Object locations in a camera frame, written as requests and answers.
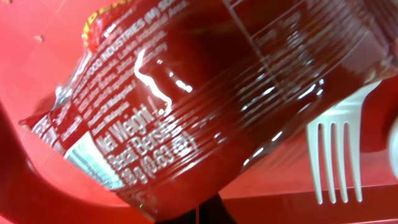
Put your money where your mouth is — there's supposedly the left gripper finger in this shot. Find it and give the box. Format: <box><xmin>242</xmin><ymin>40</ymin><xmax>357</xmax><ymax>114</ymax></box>
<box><xmin>155</xmin><ymin>194</ymin><xmax>237</xmax><ymax>224</ymax></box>

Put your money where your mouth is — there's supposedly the red snack wrapper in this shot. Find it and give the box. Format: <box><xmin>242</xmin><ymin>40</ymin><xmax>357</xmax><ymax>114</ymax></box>
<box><xmin>21</xmin><ymin>0</ymin><xmax>397</xmax><ymax>221</ymax></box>

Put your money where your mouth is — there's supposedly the white plastic fork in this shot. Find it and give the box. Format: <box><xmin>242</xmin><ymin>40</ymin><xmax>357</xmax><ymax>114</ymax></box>
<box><xmin>306</xmin><ymin>82</ymin><xmax>381</xmax><ymax>205</ymax></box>

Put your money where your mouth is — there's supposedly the white plastic spoon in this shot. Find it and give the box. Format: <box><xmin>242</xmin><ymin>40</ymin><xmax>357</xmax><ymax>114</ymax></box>
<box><xmin>387</xmin><ymin>118</ymin><xmax>398</xmax><ymax>179</ymax></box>

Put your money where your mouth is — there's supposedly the red serving tray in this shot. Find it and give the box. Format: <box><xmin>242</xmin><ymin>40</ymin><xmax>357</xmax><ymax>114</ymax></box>
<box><xmin>1</xmin><ymin>1</ymin><xmax>397</xmax><ymax>223</ymax></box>

